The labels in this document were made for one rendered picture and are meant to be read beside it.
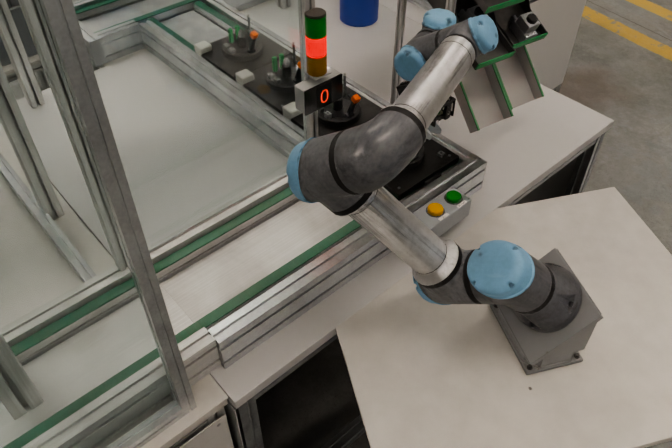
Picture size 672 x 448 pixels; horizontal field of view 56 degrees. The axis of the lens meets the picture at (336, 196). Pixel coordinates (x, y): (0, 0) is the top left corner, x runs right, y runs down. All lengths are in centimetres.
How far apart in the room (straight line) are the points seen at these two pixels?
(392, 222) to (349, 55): 129
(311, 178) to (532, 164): 102
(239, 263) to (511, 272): 66
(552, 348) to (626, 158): 225
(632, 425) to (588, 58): 314
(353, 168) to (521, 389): 67
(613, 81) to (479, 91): 234
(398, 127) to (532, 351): 64
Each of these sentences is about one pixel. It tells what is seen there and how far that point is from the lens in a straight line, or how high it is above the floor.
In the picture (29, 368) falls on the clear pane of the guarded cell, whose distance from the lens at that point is 111.
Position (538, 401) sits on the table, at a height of 86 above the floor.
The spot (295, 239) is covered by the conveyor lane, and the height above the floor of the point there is 92.
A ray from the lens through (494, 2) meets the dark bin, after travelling 170.
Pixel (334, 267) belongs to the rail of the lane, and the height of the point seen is 95.
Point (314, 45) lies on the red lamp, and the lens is 150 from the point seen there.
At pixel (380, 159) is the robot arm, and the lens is 103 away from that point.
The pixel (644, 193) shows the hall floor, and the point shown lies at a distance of 341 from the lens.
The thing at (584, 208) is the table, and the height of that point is 86.
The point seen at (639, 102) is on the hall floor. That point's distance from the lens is 404.
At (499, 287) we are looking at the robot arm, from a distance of 127.
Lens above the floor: 209
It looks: 43 degrees down
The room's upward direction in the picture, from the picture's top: straight up
